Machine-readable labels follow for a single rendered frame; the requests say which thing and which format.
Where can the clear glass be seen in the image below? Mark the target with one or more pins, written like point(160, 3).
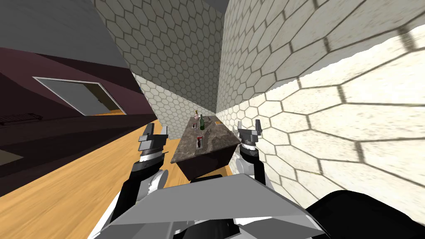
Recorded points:
point(207, 119)

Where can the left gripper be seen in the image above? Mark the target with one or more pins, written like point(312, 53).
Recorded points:
point(152, 142)

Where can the red and black object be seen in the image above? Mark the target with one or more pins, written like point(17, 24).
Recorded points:
point(199, 142)

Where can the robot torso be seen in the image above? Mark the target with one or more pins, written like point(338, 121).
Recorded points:
point(212, 205)

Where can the pink bottle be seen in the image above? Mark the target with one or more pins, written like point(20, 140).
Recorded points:
point(196, 116)

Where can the green bottle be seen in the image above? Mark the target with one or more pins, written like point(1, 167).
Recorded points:
point(201, 123)

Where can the brown marble top counter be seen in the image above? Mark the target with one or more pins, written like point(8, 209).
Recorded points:
point(212, 149)

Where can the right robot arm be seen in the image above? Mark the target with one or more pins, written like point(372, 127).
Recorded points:
point(252, 159)

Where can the grey door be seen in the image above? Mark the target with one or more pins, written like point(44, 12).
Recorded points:
point(74, 98)

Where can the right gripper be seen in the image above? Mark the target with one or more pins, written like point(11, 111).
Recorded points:
point(248, 136)

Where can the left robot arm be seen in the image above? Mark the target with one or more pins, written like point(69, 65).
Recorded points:
point(142, 176)

